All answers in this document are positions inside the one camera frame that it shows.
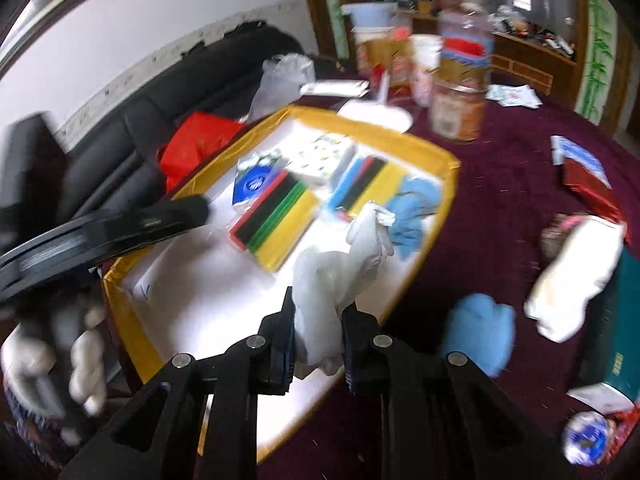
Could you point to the left white gloved hand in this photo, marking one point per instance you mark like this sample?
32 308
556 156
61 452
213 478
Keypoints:
24 359

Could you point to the red plastic bag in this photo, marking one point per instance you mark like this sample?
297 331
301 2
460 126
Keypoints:
201 135

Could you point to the red flat packet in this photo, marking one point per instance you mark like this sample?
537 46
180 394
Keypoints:
594 194

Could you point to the blue white small packet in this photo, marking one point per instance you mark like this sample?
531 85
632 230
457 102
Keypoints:
562 148

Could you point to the white paper cup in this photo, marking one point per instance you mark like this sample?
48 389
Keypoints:
424 63

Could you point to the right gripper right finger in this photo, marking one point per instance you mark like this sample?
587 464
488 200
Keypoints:
359 356

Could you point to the red gold carton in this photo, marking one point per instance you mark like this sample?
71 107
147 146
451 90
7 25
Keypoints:
383 56

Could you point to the clear plastic bag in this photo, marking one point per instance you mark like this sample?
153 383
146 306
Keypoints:
282 78

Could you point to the blue white round packet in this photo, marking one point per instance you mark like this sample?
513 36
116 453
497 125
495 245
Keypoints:
586 438

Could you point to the black leather sofa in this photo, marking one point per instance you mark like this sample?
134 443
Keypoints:
116 164

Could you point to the colourful sponge pack yellow black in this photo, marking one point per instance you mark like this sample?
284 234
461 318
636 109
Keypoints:
273 225

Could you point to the white oval plate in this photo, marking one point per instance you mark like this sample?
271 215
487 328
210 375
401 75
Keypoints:
377 114

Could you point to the white cloth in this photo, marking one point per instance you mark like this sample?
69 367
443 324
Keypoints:
326 283

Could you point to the dark green book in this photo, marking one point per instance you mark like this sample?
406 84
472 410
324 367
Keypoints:
607 375

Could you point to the clear jar with brown label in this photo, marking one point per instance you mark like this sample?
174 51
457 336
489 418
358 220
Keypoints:
457 112

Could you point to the white flat remote box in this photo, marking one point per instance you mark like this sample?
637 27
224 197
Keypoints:
336 88

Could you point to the tall clear red-lid jar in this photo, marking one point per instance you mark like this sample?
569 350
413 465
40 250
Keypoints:
467 43

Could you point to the blue cloth in box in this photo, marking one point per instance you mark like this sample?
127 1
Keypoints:
415 200

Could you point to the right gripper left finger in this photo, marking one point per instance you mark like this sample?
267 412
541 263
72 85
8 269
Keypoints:
278 329

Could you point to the yellow shallow cardboard box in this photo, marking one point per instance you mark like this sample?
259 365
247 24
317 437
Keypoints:
200 293

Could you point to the white tissue pack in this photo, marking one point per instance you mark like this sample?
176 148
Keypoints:
509 96

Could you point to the light blue mitt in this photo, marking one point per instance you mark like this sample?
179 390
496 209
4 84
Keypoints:
482 330

